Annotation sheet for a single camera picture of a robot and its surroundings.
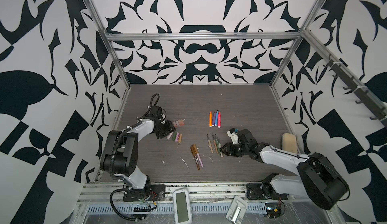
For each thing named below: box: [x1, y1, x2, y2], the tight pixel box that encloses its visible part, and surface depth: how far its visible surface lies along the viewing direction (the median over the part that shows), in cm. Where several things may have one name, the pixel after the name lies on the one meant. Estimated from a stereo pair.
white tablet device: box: [172, 187, 193, 224], surface depth 69 cm
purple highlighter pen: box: [211, 109, 217, 127], surface depth 103 cm
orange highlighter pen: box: [209, 110, 213, 128], surface depth 101 cm
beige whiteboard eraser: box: [281, 132, 298, 154], surface depth 91 cm
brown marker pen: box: [190, 145, 201, 171], surface depth 87 cm
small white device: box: [225, 195, 248, 224], surface depth 71 cm
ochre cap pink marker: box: [192, 143, 205, 168], surface depth 89 cm
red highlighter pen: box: [217, 111, 222, 129], surface depth 101 cm
